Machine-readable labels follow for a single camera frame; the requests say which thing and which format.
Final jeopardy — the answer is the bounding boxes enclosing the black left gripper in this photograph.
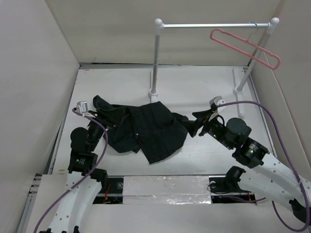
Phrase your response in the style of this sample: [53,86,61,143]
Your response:
[87,106,125,151]

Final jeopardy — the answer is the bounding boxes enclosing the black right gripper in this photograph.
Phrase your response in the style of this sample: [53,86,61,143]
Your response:
[181,108,233,150]

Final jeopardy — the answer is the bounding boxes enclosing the black trousers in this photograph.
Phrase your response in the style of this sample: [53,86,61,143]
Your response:
[93,95,189,164]

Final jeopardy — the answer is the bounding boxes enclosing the pink plastic hanger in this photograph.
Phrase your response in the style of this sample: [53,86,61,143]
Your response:
[209,22,282,70]

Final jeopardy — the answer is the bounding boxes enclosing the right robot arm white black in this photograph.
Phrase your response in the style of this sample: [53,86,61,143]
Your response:
[182,109,311,224]

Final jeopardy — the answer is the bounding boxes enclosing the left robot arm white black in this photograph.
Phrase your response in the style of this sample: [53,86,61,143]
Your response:
[40,107,116,233]

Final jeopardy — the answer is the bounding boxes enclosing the white metal clothes rack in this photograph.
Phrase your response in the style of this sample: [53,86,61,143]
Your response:
[148,17,280,119]

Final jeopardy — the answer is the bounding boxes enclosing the silver foil tape strip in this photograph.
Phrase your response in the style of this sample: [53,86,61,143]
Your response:
[122,175,212,205]

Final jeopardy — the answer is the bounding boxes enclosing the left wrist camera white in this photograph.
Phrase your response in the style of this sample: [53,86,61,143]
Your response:
[76,101,88,114]

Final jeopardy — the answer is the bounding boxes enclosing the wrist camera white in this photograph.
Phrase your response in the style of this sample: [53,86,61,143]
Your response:
[76,101,88,114]
[209,96,225,111]

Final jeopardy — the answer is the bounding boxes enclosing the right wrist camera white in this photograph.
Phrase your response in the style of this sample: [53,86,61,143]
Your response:
[209,96,225,111]

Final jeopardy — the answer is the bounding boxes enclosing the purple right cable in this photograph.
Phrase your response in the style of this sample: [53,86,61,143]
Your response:
[216,100,311,231]

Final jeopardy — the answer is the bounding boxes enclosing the purple cable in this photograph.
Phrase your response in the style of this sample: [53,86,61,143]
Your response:
[216,100,311,231]
[33,108,109,233]

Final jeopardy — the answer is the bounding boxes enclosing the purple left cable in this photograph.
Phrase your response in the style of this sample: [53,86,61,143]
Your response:
[33,108,109,233]

